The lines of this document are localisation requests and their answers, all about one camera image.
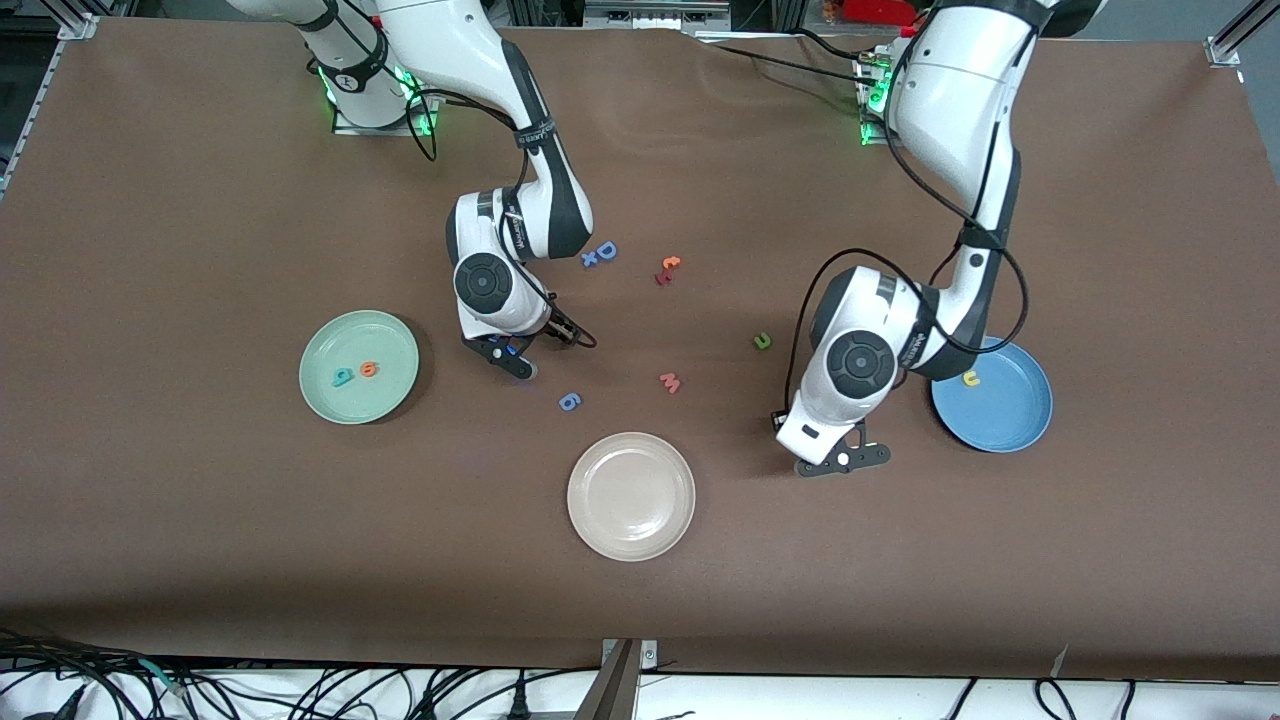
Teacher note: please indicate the blue plate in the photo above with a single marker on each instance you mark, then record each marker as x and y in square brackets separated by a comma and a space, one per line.
[1000, 415]

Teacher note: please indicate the blue foam letter D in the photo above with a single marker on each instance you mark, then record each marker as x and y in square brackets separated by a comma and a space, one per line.
[606, 250]

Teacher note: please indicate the beige plate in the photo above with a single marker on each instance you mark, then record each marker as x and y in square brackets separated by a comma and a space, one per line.
[631, 497]

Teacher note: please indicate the aluminium corner extrusion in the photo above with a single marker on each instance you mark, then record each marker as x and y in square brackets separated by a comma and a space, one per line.
[1225, 48]

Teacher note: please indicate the aluminium frame with sockets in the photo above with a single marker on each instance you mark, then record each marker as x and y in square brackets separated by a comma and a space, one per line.
[650, 15]

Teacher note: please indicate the brown table cover sheet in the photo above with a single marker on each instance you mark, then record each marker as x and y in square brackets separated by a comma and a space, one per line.
[640, 620]

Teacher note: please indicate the metal table clamp bracket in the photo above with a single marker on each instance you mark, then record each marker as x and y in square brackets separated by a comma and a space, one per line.
[620, 690]

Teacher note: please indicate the blue foam number 6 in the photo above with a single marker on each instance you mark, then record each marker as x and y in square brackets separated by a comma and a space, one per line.
[569, 401]

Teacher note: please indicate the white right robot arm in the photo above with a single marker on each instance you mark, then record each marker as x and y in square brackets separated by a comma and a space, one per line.
[450, 40]

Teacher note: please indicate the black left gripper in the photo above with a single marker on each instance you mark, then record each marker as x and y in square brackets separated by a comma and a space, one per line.
[777, 427]

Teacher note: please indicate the light green plate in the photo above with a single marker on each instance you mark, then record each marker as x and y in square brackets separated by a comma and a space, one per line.
[358, 340]

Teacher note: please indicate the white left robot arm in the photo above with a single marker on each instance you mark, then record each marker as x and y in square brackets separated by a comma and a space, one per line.
[950, 100]

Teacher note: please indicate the black power plug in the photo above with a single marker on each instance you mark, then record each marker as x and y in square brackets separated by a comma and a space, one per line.
[518, 702]

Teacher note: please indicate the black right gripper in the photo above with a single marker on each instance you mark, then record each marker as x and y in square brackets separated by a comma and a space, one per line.
[561, 327]

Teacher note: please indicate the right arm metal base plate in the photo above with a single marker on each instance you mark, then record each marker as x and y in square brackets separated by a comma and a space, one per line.
[345, 127]

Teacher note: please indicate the teal foam number 9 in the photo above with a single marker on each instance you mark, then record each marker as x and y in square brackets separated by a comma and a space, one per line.
[343, 376]

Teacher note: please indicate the red box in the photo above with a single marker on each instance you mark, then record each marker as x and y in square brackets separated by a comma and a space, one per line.
[880, 10]

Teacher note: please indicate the pink foam letter M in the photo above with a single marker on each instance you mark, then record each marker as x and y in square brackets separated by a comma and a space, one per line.
[670, 382]

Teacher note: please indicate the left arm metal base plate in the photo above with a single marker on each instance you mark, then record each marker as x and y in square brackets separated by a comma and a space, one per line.
[872, 141]

